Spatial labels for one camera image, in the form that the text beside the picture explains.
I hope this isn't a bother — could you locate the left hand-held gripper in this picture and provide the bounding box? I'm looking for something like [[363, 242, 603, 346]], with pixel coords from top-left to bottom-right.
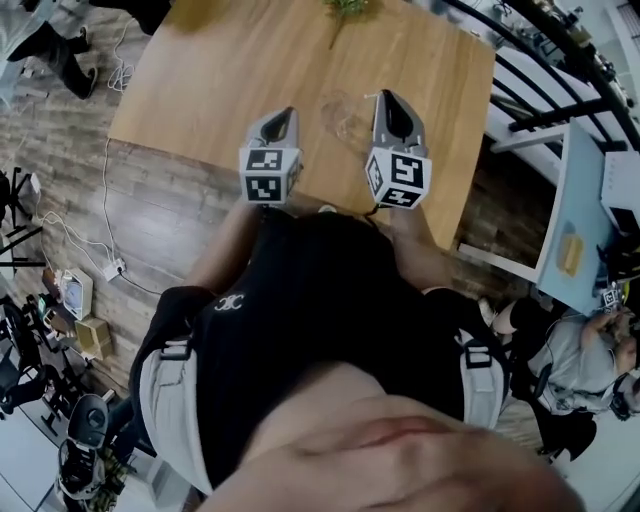
[[238, 106, 305, 206]]

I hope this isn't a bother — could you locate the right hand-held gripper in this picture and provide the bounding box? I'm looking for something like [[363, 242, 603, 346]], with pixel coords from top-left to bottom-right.
[[364, 89, 433, 210]]

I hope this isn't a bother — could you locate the clear glass cup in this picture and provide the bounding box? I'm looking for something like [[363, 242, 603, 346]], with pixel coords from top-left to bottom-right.
[[319, 89, 375, 155]]

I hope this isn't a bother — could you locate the person's left forearm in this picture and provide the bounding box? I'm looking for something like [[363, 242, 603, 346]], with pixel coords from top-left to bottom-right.
[[191, 199, 267, 301]]

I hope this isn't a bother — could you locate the person's right forearm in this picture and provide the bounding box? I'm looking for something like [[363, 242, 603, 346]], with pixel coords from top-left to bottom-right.
[[388, 205, 457, 297]]

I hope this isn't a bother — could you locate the person's black shirt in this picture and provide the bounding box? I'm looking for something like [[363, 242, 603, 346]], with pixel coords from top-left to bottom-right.
[[128, 207, 512, 494]]

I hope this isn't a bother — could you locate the green plant sprig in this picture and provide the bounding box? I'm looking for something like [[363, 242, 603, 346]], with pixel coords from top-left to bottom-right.
[[322, 0, 372, 51]]

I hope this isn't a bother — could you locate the light blue desk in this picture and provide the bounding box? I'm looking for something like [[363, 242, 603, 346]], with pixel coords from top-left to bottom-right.
[[535, 118, 622, 307]]

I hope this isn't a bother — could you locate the yellow pad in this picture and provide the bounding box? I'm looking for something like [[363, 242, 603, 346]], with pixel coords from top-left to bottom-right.
[[556, 230, 587, 277]]

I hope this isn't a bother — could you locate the black metal railing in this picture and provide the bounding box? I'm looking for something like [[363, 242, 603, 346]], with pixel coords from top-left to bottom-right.
[[439, 0, 640, 147]]

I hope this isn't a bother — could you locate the white box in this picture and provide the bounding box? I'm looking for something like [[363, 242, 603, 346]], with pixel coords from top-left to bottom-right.
[[598, 150, 640, 237]]

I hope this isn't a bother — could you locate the white square appliance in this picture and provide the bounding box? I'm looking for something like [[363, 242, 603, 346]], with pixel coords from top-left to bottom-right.
[[60, 267, 95, 322]]

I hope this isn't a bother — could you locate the cardboard box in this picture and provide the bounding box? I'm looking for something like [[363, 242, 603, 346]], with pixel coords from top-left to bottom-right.
[[73, 316, 114, 362]]

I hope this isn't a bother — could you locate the black metal stand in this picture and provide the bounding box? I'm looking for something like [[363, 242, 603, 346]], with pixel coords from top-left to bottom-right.
[[0, 167, 47, 275]]

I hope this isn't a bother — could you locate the person's face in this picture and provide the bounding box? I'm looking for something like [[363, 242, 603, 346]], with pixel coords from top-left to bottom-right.
[[196, 362, 587, 512]]

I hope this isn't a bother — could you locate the black office chair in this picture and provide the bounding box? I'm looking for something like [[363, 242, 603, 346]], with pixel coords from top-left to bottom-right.
[[0, 293, 91, 431]]

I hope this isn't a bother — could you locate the grey black wheeled machine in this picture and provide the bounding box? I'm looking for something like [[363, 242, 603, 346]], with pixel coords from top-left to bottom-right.
[[53, 393, 112, 504]]

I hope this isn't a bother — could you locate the long white cable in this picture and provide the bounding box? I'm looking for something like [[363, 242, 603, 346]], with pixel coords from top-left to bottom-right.
[[40, 135, 126, 269]]

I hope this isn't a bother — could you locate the coiled white cable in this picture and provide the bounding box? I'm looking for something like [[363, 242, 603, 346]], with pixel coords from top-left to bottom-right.
[[106, 13, 135, 93]]

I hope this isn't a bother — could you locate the grey harness strap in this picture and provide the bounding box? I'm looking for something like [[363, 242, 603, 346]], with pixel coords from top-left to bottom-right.
[[138, 342, 214, 497], [453, 327, 507, 430]]

